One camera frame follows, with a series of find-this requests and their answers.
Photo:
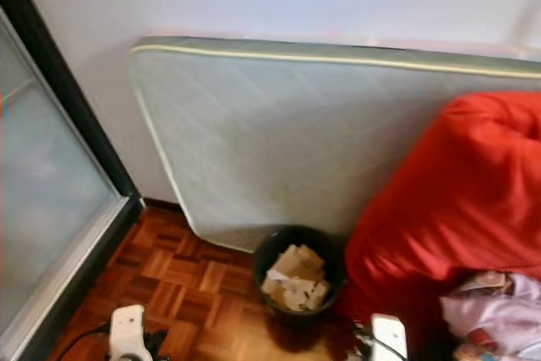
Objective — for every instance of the black door frame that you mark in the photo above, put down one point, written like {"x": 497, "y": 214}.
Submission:
{"x": 76, "y": 107}

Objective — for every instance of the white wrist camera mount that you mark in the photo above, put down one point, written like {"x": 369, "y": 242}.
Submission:
{"x": 130, "y": 330}
{"x": 389, "y": 337}

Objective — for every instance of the brown cardboard scraps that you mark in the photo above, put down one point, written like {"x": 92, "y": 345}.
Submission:
{"x": 296, "y": 278}

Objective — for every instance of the pink cartoon bear blanket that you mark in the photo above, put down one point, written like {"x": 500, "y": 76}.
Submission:
{"x": 494, "y": 314}

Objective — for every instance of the black round waste bin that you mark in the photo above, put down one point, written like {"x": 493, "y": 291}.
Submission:
{"x": 272, "y": 243}

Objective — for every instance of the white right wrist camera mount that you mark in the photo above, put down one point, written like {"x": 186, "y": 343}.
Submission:
{"x": 389, "y": 337}

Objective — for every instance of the red beanbag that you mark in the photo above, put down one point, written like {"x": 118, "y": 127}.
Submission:
{"x": 448, "y": 200}

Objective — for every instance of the grey-green quilted mattress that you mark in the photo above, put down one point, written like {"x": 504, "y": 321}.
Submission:
{"x": 287, "y": 133}

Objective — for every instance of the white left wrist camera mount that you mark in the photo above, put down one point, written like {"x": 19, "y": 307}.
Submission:
{"x": 130, "y": 330}

